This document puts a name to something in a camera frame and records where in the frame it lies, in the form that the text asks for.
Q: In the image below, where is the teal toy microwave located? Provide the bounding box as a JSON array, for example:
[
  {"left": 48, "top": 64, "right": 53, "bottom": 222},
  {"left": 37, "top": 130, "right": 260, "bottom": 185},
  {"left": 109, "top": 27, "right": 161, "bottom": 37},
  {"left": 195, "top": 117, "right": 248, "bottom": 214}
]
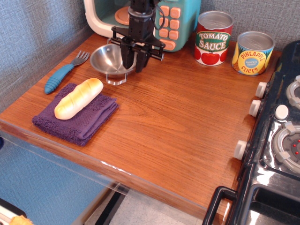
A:
[{"left": 83, "top": 0, "right": 201, "bottom": 52}]

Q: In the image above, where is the white stove knob bottom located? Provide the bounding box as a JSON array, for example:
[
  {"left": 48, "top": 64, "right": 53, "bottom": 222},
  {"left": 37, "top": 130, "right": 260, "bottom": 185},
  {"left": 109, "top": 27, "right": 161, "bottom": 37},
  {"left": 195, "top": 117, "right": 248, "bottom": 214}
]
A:
[{"left": 233, "top": 140, "right": 247, "bottom": 160}]

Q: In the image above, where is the white round stove button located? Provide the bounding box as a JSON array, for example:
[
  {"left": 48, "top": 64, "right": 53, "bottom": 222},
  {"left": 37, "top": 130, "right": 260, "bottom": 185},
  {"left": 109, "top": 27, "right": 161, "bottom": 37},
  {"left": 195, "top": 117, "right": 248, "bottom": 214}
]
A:
[{"left": 275, "top": 105, "right": 289, "bottom": 120}]

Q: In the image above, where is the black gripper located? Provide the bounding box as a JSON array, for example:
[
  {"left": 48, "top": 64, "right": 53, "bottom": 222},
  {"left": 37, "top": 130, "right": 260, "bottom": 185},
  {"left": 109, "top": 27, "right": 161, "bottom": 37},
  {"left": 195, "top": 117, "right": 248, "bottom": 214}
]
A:
[{"left": 112, "top": 0, "right": 165, "bottom": 73}]

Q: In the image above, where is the orange microwave plate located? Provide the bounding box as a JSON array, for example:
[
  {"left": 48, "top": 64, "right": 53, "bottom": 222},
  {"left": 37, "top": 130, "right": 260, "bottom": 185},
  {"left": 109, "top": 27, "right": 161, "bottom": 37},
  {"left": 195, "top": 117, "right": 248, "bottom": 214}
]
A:
[{"left": 114, "top": 6, "right": 130, "bottom": 25}]

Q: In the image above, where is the black oven door handle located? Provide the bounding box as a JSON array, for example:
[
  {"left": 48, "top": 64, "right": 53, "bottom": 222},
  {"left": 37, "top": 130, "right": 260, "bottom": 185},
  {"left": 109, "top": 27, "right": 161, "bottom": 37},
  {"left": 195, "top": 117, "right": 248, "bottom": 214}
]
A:
[{"left": 202, "top": 186, "right": 238, "bottom": 225}]

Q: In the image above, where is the pineapple slices can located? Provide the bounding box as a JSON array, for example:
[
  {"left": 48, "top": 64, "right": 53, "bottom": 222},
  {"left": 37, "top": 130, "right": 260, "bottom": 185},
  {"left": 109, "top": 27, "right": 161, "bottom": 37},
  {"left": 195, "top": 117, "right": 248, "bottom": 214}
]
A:
[{"left": 232, "top": 31, "right": 275, "bottom": 76}]

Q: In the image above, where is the white stove knob middle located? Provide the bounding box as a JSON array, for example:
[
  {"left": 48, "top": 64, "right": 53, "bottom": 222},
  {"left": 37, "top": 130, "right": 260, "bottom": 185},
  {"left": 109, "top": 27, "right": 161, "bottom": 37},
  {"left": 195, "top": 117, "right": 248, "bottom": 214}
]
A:
[{"left": 248, "top": 100, "right": 261, "bottom": 117}]

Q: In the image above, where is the silver metal pot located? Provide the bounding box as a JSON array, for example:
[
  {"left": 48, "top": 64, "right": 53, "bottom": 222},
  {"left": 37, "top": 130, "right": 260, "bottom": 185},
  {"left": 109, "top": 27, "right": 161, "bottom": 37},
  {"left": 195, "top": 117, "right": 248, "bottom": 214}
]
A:
[{"left": 90, "top": 39, "right": 137, "bottom": 86}]

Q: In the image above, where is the yellow fuzzy object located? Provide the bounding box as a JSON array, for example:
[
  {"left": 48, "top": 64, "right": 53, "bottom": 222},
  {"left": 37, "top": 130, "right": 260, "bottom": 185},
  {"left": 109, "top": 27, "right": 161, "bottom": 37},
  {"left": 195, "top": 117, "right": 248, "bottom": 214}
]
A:
[{"left": 9, "top": 215, "right": 33, "bottom": 225}]

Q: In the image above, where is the black toy stove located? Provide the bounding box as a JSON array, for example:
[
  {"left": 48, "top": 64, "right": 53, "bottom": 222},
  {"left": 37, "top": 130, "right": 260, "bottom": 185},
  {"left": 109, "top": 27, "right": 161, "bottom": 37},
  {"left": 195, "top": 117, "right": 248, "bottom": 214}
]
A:
[{"left": 202, "top": 40, "right": 300, "bottom": 225}]

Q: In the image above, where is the blue handled fork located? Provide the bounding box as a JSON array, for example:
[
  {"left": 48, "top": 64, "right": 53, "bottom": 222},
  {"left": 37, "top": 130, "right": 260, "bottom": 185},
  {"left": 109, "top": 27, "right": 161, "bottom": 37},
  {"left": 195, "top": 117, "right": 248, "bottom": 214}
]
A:
[{"left": 44, "top": 51, "right": 90, "bottom": 94}]

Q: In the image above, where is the toy bread loaf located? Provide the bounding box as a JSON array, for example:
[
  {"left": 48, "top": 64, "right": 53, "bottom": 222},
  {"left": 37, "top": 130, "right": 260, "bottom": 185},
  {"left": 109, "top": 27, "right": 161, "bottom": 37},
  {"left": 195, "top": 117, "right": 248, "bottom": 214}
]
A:
[{"left": 54, "top": 78, "right": 104, "bottom": 120}]

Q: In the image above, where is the white stove knob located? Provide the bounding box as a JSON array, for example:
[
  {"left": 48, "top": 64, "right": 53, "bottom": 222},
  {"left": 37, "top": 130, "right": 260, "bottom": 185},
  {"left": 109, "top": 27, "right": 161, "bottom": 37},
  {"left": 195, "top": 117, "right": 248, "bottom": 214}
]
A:
[
  {"left": 255, "top": 82, "right": 268, "bottom": 98},
  {"left": 248, "top": 100, "right": 261, "bottom": 117},
  {"left": 233, "top": 140, "right": 247, "bottom": 160}
]

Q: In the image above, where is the white stove knob top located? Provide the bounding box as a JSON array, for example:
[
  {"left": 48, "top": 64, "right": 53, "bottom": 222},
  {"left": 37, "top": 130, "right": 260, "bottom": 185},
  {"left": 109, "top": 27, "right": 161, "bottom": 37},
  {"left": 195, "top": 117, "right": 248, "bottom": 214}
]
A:
[{"left": 255, "top": 82, "right": 268, "bottom": 98}]

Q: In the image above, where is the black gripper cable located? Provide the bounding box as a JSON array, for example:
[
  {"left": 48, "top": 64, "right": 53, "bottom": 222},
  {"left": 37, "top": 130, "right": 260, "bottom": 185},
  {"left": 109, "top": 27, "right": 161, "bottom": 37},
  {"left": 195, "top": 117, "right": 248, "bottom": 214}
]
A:
[{"left": 152, "top": 3, "right": 167, "bottom": 31}]

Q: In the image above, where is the tomato sauce can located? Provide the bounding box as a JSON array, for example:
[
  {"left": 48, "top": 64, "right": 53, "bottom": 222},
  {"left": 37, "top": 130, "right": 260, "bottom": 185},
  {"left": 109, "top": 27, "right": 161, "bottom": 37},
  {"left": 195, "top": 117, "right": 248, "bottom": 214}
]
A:
[{"left": 194, "top": 11, "right": 234, "bottom": 66}]

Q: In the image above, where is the purple folded rag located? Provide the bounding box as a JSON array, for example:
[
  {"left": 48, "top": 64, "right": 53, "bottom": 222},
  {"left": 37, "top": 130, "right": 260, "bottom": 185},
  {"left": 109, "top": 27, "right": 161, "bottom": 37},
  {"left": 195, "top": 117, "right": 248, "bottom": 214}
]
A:
[{"left": 32, "top": 83, "right": 119, "bottom": 146}]

